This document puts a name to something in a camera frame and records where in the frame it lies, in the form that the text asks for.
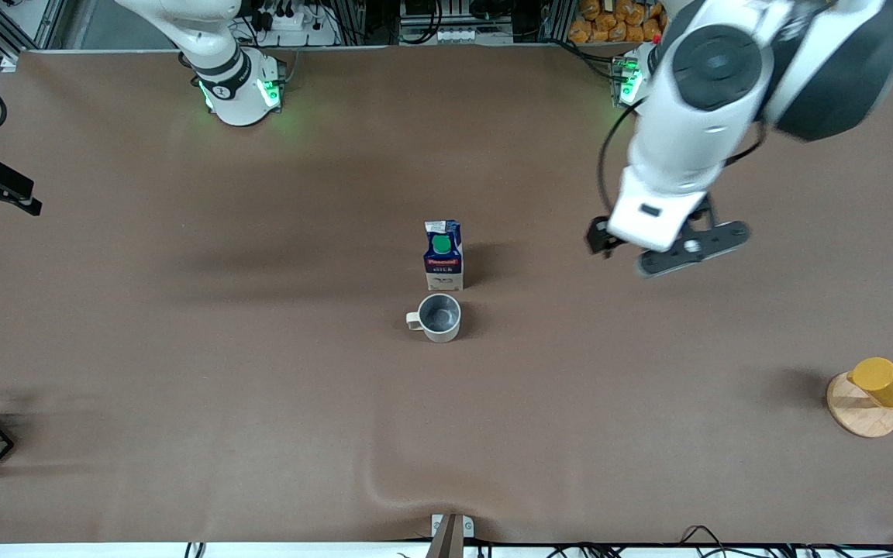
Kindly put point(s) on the blue milk carton green cap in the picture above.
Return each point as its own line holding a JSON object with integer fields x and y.
{"x": 443, "y": 256}

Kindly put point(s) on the beige mug grey inside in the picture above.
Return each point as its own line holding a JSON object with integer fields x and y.
{"x": 439, "y": 316}

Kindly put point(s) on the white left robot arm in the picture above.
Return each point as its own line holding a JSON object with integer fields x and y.
{"x": 694, "y": 132}

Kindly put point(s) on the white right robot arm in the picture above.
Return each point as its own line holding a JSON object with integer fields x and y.
{"x": 233, "y": 93}

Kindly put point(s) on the yellow cup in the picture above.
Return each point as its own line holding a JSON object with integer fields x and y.
{"x": 884, "y": 381}

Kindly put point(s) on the pile of orange snack packs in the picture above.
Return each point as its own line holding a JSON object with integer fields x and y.
{"x": 609, "y": 23}

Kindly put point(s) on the small white power strip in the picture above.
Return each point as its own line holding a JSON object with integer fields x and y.
{"x": 454, "y": 35}

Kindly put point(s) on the wooden mug stand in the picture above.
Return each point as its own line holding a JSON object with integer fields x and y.
{"x": 859, "y": 415}

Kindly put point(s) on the brown table cloth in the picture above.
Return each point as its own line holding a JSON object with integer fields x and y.
{"x": 260, "y": 387}

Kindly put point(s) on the white power strip with plugs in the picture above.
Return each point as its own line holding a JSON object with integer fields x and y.
{"x": 291, "y": 22}

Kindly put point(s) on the aluminium frame rail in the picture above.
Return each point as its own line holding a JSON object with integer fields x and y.
{"x": 9, "y": 60}

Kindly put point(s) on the grey metal bracket post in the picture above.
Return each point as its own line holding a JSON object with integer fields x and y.
{"x": 450, "y": 535}

